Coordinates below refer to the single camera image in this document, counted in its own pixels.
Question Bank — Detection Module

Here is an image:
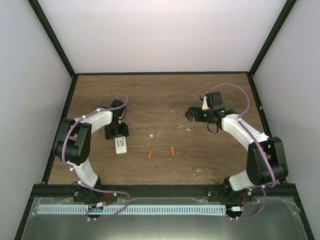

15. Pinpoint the black enclosure frame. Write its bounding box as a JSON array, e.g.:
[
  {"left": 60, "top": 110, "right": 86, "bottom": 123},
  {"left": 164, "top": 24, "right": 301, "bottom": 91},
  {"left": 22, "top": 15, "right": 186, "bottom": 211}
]
[{"left": 13, "top": 0, "right": 316, "bottom": 240}]

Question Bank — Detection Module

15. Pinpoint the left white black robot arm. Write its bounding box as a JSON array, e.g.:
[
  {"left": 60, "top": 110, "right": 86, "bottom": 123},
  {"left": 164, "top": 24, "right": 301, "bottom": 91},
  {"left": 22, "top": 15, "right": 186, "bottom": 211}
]
[{"left": 53, "top": 94, "right": 129, "bottom": 202}]

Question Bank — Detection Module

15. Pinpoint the white remote control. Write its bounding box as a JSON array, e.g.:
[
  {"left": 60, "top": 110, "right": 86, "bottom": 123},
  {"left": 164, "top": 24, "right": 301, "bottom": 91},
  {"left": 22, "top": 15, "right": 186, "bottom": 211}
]
[{"left": 114, "top": 136, "right": 127, "bottom": 155}]

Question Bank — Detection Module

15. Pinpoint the metal front plate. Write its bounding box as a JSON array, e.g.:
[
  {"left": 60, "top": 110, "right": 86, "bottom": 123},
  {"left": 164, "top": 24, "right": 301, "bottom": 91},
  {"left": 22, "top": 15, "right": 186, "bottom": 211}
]
[{"left": 22, "top": 197, "right": 308, "bottom": 240}]

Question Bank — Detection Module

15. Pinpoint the left orange battery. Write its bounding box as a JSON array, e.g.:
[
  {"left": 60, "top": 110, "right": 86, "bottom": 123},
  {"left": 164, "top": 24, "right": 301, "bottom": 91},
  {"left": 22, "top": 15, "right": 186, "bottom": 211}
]
[{"left": 148, "top": 149, "right": 153, "bottom": 158}]

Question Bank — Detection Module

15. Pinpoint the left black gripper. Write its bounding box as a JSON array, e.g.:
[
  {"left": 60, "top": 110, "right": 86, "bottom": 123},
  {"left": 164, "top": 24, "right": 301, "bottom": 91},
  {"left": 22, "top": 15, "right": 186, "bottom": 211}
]
[{"left": 104, "top": 122, "right": 128, "bottom": 140}]

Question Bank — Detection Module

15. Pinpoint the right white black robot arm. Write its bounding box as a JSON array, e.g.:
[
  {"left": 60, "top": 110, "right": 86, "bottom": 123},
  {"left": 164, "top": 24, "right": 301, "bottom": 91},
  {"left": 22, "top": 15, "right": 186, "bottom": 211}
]
[{"left": 185, "top": 91, "right": 289, "bottom": 202}]

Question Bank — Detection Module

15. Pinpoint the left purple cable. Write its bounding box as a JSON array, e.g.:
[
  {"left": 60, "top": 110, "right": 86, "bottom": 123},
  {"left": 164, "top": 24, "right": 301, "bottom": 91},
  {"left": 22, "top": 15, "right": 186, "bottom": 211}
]
[{"left": 61, "top": 94, "right": 133, "bottom": 222}]

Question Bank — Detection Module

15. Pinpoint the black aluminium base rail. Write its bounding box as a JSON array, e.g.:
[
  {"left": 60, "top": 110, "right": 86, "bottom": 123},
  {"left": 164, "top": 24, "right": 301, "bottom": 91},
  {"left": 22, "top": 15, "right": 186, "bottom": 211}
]
[{"left": 32, "top": 183, "right": 297, "bottom": 203}]

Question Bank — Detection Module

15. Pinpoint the light blue slotted cable duct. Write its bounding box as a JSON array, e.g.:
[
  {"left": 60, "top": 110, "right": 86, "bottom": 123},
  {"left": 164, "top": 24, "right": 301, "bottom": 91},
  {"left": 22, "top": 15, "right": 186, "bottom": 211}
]
[{"left": 36, "top": 204, "right": 226, "bottom": 216}]

